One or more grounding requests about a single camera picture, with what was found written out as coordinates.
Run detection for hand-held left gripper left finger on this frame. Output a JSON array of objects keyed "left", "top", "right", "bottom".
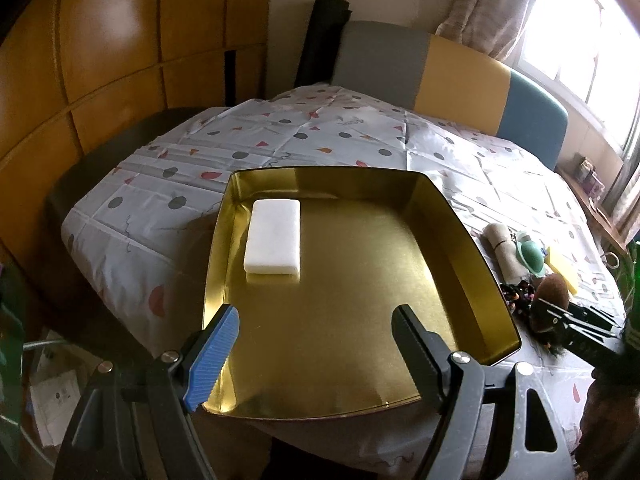
[{"left": 52, "top": 304, "right": 241, "bottom": 480}]

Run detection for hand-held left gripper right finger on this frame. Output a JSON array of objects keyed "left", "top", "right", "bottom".
[{"left": 391, "top": 304, "right": 576, "bottom": 480}]

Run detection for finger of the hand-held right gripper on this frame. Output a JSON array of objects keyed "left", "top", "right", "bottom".
[
  {"left": 565, "top": 332, "right": 626, "bottom": 366},
  {"left": 545, "top": 306, "right": 621, "bottom": 333}
]

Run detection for brown fluffy puff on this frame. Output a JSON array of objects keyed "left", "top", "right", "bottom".
[{"left": 530, "top": 274, "right": 572, "bottom": 361}]

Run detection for yellow sponge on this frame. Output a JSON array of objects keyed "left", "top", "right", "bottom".
[{"left": 542, "top": 246, "right": 581, "bottom": 295}]

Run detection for black beaded scrunchie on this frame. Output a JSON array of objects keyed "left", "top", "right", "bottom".
[{"left": 500, "top": 280, "right": 538, "bottom": 318}]

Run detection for beige bandage roll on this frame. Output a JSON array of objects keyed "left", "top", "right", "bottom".
[{"left": 482, "top": 223, "right": 532, "bottom": 281}]

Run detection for gold metal tray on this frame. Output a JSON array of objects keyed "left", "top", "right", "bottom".
[{"left": 201, "top": 165, "right": 522, "bottom": 420}]

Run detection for white foam sponge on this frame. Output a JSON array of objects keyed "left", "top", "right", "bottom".
[{"left": 243, "top": 199, "right": 301, "bottom": 276}]

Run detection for person's right forearm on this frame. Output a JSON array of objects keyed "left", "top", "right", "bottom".
[{"left": 577, "top": 365, "right": 640, "bottom": 480}]

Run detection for wooden side desk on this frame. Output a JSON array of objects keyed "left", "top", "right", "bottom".
[{"left": 557, "top": 165, "right": 631, "bottom": 256}]

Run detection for papers on floor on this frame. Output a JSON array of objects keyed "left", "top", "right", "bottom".
[{"left": 25, "top": 330, "right": 101, "bottom": 451}]

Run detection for white patterned sheet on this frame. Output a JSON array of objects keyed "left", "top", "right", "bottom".
[{"left": 60, "top": 84, "right": 628, "bottom": 466}]

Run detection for bright window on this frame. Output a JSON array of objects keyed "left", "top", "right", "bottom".
[{"left": 515, "top": 0, "right": 640, "bottom": 161}]

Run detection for grey yellow blue headboard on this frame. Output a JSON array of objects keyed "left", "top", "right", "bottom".
[{"left": 330, "top": 20, "right": 570, "bottom": 171}]

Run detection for black rolled mat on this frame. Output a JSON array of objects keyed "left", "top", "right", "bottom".
[{"left": 295, "top": 0, "right": 352, "bottom": 86}]

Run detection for beige patterned curtain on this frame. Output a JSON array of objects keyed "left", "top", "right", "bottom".
[{"left": 435, "top": 0, "right": 556, "bottom": 58}]

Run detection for wooden wardrobe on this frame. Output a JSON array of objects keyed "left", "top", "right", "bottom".
[{"left": 0, "top": 0, "right": 273, "bottom": 261}]

